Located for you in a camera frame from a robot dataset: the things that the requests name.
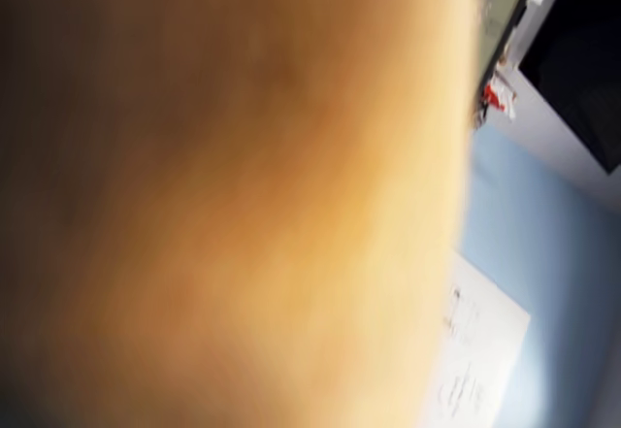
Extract black flat screen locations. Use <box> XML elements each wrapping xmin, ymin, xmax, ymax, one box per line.
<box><xmin>516</xmin><ymin>0</ymin><xmax>621</xmax><ymax>175</ymax></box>

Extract tan and blue plush toy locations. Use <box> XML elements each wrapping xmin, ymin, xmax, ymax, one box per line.
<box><xmin>0</xmin><ymin>0</ymin><xmax>486</xmax><ymax>428</ymax></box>

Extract whiteboard with handwriting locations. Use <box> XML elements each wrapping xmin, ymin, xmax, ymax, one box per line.
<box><xmin>431</xmin><ymin>247</ymin><xmax>533</xmax><ymax>428</ymax></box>

